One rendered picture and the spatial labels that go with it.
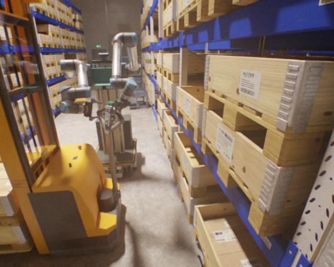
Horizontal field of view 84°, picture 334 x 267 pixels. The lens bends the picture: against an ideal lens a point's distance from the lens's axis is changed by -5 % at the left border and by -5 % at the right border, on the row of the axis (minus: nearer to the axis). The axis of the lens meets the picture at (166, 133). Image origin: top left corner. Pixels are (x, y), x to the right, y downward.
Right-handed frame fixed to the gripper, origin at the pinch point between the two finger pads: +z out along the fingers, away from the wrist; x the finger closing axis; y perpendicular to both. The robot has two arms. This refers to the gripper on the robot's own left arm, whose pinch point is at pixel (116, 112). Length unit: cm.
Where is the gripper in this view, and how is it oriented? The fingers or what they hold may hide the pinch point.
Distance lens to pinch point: 193.2
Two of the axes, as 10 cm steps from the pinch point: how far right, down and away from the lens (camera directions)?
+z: -5.4, 7.3, 4.3
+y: -6.0, -6.8, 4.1
